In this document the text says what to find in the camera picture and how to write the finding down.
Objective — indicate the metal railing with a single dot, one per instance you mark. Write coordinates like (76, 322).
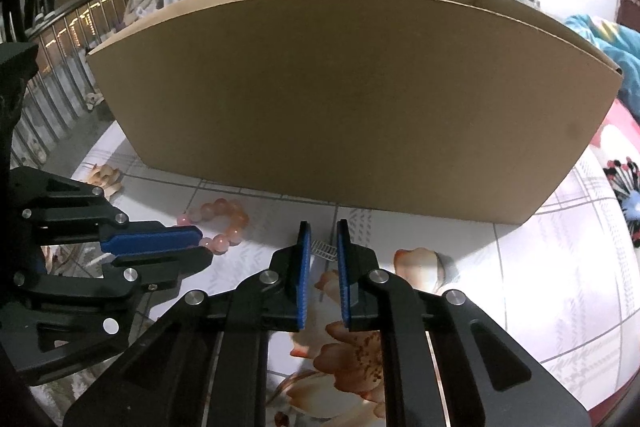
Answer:
(65, 37)

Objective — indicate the small silver clip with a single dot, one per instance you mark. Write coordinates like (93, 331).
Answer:
(325, 250)

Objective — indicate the grey cloth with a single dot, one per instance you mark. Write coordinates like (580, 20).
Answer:
(529, 2)

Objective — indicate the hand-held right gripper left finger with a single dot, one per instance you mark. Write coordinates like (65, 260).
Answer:
(302, 287)

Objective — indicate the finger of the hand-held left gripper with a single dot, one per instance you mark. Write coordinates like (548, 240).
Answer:
(150, 239)
(165, 264)

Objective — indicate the brown cardboard box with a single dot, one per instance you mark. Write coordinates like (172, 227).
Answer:
(350, 97)

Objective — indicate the pink printed bed cover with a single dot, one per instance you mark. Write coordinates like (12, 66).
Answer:
(620, 187)

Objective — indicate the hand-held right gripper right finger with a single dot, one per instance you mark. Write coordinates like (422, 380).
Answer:
(345, 287)

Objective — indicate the blue printed blanket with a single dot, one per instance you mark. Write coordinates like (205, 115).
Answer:
(610, 42)

